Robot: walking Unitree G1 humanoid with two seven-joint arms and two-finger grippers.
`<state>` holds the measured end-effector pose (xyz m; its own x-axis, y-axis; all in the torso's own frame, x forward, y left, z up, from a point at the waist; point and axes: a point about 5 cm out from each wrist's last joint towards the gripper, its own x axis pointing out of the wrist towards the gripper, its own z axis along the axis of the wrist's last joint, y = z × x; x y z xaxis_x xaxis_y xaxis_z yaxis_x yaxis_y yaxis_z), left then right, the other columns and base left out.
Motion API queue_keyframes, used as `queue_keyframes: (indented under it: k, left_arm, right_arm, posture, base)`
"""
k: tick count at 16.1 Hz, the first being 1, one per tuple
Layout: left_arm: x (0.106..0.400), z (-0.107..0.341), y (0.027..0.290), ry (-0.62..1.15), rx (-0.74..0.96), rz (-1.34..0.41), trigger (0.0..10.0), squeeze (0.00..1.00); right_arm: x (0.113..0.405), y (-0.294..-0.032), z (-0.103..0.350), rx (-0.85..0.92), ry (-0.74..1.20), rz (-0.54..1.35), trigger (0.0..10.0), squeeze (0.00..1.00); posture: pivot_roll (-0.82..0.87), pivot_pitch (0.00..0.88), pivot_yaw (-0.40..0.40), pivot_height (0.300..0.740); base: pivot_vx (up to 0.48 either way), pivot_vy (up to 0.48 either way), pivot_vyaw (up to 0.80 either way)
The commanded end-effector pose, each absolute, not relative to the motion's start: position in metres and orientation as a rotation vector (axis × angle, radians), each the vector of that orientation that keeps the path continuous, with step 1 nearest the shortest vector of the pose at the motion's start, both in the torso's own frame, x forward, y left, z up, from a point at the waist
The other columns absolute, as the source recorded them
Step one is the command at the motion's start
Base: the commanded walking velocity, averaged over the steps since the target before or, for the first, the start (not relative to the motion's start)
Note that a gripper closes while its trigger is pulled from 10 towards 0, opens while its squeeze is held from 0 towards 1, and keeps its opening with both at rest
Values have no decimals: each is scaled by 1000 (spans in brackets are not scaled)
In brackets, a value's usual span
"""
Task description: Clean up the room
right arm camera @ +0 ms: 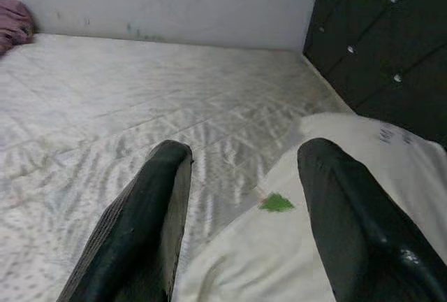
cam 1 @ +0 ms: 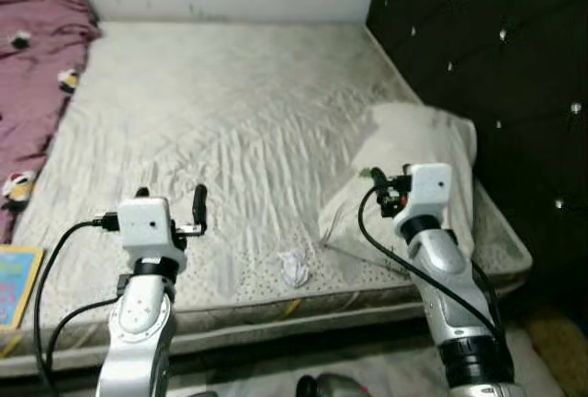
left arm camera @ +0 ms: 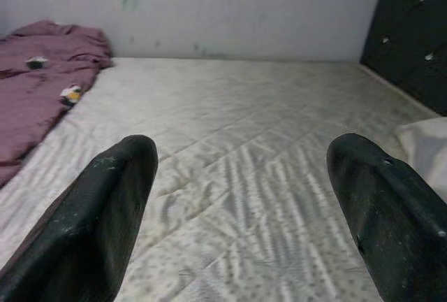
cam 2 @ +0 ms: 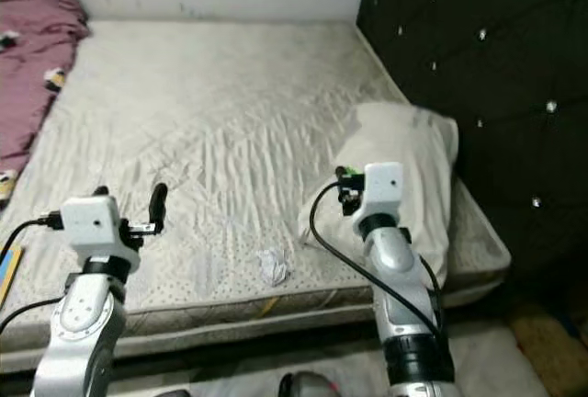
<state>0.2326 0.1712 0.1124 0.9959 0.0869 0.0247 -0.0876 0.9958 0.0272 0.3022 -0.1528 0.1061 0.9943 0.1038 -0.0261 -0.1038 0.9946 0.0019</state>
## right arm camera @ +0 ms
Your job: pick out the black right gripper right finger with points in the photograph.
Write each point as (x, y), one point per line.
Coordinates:
(356, 239)

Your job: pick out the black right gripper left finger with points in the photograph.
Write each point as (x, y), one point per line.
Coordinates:
(139, 232)

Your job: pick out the white pillow green leaf print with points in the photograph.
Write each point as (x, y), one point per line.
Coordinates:
(244, 253)

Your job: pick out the white quilted mattress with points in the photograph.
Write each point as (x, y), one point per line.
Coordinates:
(104, 106)

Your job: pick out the dark tufted studded headboard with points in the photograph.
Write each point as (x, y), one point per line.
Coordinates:
(377, 36)

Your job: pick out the purple cartoon print blanket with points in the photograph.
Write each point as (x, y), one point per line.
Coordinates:
(14, 22)

